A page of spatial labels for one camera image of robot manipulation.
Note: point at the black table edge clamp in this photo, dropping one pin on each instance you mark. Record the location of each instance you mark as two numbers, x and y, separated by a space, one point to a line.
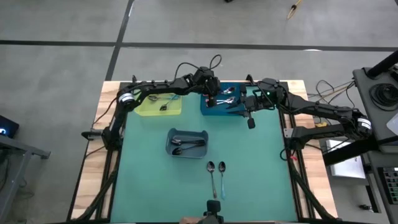
134 79
249 79

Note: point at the keypad with coloured keys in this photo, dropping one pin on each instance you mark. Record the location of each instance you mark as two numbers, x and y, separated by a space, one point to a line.
391 183

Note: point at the black metal table frame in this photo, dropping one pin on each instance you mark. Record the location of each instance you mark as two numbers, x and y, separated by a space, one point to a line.
113 186

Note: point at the red tag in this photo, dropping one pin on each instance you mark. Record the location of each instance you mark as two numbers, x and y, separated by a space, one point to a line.
291 157

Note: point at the grey plastic bin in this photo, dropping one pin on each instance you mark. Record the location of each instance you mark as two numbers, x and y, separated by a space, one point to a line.
169 137

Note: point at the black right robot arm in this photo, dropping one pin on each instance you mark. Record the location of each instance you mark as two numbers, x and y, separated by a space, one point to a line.
317 109

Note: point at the person's head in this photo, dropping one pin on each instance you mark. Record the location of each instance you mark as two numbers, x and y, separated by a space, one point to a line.
189 221

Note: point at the blue plastic bin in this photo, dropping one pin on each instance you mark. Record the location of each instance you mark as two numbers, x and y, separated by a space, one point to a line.
217 111

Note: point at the grey equipment cart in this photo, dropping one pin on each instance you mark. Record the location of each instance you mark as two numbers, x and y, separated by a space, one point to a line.
362 93

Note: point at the white sheet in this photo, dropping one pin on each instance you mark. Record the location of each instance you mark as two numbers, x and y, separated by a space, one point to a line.
394 124

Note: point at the yellow plug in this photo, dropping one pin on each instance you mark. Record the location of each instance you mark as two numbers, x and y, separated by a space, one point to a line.
322 125

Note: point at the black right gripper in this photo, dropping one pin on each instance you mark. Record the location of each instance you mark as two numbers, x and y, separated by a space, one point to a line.
252 104

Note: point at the small black floor object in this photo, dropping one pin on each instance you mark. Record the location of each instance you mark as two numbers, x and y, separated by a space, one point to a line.
367 208

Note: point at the black pole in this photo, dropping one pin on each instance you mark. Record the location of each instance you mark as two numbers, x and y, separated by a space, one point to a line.
382 65

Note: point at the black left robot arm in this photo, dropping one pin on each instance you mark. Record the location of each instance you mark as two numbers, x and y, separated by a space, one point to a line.
161 87

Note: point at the black slanted bar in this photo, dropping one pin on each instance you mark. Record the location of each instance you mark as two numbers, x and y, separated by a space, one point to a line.
348 151

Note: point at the grey side table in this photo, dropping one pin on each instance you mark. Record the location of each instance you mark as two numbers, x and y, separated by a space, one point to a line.
18 174

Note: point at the yellow-green plastic bin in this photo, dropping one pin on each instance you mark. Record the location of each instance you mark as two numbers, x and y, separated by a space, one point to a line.
149 110

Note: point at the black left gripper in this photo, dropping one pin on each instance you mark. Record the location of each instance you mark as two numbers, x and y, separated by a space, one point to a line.
206 82

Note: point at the white box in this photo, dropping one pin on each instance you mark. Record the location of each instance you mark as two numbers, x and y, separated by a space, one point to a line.
345 168

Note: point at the green table mat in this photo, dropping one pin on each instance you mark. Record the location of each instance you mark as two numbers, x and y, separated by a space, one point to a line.
130 193

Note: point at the dark screen with blue glow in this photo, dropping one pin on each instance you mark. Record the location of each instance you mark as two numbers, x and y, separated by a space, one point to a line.
7 126

